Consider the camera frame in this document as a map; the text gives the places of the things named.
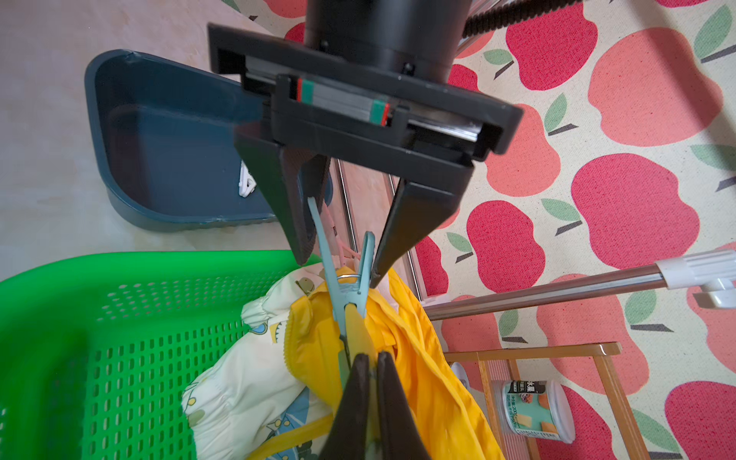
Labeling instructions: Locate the green plastic basket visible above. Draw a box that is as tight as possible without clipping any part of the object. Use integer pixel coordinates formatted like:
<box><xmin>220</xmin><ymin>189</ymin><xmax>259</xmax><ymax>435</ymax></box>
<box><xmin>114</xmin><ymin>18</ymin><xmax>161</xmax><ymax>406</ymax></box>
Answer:
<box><xmin>1</xmin><ymin>250</ymin><xmax>296</xmax><ymax>459</ymax></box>

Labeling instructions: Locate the dark blue plastic tray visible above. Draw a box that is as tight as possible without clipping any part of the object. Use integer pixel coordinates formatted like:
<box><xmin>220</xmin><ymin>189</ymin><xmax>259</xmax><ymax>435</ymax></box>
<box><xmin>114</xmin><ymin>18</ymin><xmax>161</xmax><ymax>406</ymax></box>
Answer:
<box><xmin>84</xmin><ymin>50</ymin><xmax>276</xmax><ymax>232</ymax></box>

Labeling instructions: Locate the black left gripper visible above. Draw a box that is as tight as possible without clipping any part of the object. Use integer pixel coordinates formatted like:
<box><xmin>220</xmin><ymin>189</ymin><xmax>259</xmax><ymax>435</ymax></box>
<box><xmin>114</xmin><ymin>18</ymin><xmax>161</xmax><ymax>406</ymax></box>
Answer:
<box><xmin>208</xmin><ymin>1</ymin><xmax>523</xmax><ymax>289</ymax></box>

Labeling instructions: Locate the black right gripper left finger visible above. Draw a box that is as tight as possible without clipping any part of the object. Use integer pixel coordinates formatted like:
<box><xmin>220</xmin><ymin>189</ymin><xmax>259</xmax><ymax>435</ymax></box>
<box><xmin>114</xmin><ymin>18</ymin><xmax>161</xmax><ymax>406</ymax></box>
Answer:
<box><xmin>318</xmin><ymin>354</ymin><xmax>374</xmax><ymax>460</ymax></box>

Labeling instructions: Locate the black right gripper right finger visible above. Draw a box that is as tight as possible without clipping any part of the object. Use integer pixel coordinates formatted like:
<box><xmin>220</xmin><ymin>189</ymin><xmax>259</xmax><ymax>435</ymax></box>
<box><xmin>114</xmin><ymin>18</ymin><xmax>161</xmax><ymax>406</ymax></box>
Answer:
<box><xmin>377</xmin><ymin>352</ymin><xmax>430</xmax><ymax>460</ymax></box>

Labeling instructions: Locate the white clothespin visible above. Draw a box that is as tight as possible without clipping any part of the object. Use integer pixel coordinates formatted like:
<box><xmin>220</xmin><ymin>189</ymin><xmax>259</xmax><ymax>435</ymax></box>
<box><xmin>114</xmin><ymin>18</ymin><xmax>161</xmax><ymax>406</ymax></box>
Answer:
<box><xmin>238</xmin><ymin>162</ymin><xmax>257</xmax><ymax>197</ymax></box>

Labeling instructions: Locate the wooden shelf rack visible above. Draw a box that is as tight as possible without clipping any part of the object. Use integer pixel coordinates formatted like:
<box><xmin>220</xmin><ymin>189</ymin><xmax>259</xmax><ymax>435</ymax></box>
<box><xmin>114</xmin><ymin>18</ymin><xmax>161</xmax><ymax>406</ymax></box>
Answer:
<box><xmin>445</xmin><ymin>342</ymin><xmax>650</xmax><ymax>459</ymax></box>

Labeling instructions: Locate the light blue clothespin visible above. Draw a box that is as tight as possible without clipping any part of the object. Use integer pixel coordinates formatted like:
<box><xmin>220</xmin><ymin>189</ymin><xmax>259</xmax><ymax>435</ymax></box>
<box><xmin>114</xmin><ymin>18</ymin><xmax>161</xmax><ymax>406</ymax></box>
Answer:
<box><xmin>323</xmin><ymin>231</ymin><xmax>377</xmax><ymax>385</ymax></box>

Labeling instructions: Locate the white cup with label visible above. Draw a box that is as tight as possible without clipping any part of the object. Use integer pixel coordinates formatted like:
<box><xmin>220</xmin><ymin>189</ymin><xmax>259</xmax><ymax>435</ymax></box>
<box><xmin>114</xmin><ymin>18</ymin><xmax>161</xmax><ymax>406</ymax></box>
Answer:
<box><xmin>500</xmin><ymin>381</ymin><xmax>576</xmax><ymax>444</ymax></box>

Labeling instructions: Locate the white and steel clothes rack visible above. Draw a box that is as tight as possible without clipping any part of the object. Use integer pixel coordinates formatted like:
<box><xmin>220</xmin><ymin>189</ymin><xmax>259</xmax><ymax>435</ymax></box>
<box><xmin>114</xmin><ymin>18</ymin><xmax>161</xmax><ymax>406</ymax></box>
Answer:
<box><xmin>425</xmin><ymin>249</ymin><xmax>735</xmax><ymax>320</ymax></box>

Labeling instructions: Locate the yellow dinosaur kids jacket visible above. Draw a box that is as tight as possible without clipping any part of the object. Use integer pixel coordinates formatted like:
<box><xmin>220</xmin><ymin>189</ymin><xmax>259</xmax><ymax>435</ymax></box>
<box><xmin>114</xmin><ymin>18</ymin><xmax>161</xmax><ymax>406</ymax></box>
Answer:
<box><xmin>181</xmin><ymin>265</ymin><xmax>507</xmax><ymax>460</ymax></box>

